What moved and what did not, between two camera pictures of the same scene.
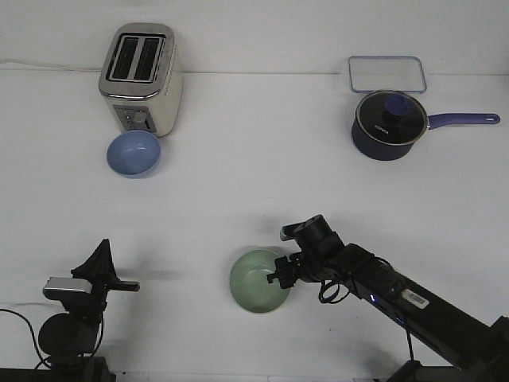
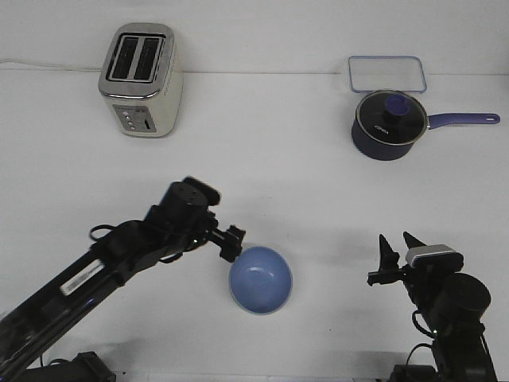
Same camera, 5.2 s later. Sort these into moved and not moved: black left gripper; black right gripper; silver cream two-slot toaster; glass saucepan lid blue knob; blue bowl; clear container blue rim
Moved: black left gripper; blue bowl; black right gripper
Not moved: glass saucepan lid blue knob; clear container blue rim; silver cream two-slot toaster
